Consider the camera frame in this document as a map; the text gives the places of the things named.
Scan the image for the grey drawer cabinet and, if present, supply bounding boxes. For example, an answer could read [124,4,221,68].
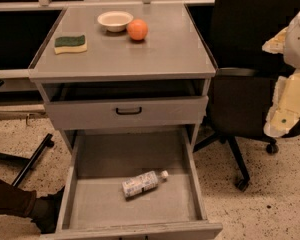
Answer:
[30,3,215,148]

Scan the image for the black drawer handle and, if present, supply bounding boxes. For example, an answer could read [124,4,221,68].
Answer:
[115,107,143,116]

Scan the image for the open grey lower drawer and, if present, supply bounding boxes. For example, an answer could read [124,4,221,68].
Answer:
[40,127,222,240]

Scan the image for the black shoe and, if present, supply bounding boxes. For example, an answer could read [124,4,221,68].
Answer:
[29,188,64,234]

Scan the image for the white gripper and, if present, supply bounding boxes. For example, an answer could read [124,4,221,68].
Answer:
[262,11,300,138]

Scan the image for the black chair base leg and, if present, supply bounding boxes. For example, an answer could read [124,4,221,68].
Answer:
[0,134,54,187]

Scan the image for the person's brown trouser leg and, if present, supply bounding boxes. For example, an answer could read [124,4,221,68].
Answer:
[0,179,37,217]

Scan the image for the orange fruit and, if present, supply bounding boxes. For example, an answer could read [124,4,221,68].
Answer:
[127,19,148,41]

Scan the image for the clear plastic water bottle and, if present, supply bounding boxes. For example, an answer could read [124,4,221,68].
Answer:
[122,170,169,198]

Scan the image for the closed grey drawer front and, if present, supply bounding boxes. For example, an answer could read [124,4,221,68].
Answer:
[45,96,208,130]

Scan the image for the yellow green sponge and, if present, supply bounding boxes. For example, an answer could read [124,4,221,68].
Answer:
[54,35,87,54]

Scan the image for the black office chair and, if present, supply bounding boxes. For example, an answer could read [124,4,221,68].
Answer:
[187,0,300,190]

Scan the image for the white ceramic bowl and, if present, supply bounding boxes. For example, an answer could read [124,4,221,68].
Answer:
[97,11,133,33]

